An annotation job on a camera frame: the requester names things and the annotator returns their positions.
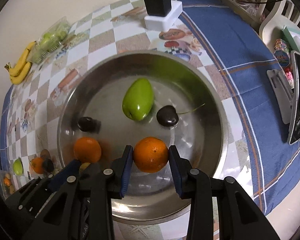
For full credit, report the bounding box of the round green fruit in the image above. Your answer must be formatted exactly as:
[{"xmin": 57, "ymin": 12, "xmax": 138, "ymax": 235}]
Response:
[{"xmin": 13, "ymin": 158, "xmax": 24, "ymax": 176}]

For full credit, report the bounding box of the orange tangerine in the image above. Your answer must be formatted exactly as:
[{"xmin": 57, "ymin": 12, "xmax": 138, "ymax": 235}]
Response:
[
  {"xmin": 133, "ymin": 137, "xmax": 168, "ymax": 173},
  {"xmin": 30, "ymin": 157, "xmax": 45, "ymax": 174},
  {"xmin": 73, "ymin": 137, "xmax": 102, "ymax": 163}
]

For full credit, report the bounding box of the oblong green fruit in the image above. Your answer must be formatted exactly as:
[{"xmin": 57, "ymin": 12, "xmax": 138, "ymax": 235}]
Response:
[{"xmin": 122, "ymin": 78, "xmax": 154, "ymax": 121}]

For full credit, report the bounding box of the clear box of green fruits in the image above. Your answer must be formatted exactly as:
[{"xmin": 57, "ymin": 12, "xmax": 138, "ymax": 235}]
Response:
[{"xmin": 27, "ymin": 17, "xmax": 71, "ymax": 64}]

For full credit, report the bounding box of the checkered patterned tablecloth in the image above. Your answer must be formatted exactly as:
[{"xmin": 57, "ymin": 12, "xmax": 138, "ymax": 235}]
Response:
[{"xmin": 0, "ymin": 0, "xmax": 253, "ymax": 194}]

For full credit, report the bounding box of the dark cherry with stem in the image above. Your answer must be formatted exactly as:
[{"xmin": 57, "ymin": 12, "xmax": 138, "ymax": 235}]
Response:
[{"xmin": 156, "ymin": 103, "xmax": 205, "ymax": 128}]

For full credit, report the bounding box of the large steel bowl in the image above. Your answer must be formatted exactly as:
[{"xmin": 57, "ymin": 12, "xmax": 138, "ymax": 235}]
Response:
[{"xmin": 57, "ymin": 51, "xmax": 229, "ymax": 225}]

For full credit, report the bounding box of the yellow banana bunch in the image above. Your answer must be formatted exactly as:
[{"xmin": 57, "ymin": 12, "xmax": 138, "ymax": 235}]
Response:
[{"xmin": 4, "ymin": 41, "xmax": 36, "ymax": 85}]

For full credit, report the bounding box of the grey phone stand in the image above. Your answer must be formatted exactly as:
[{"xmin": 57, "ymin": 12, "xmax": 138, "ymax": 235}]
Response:
[{"xmin": 267, "ymin": 69, "xmax": 293, "ymax": 124}]

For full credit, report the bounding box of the smartphone in stand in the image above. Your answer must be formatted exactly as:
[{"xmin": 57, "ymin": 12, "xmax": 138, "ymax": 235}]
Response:
[{"xmin": 287, "ymin": 50, "xmax": 300, "ymax": 145}]

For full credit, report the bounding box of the colourful round tin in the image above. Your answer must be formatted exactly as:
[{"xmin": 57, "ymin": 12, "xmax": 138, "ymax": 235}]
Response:
[{"xmin": 274, "ymin": 38, "xmax": 290, "ymax": 67}]

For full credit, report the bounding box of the blue cloth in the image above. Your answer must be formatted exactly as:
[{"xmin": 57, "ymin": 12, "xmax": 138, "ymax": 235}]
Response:
[{"xmin": 179, "ymin": 0, "xmax": 300, "ymax": 214}]

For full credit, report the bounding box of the white box base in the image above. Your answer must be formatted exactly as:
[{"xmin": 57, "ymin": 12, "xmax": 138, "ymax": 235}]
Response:
[{"xmin": 144, "ymin": 0, "xmax": 183, "ymax": 32}]

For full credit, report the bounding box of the white chair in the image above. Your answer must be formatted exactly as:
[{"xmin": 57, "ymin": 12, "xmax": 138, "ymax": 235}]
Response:
[{"xmin": 239, "ymin": 0, "xmax": 300, "ymax": 43}]

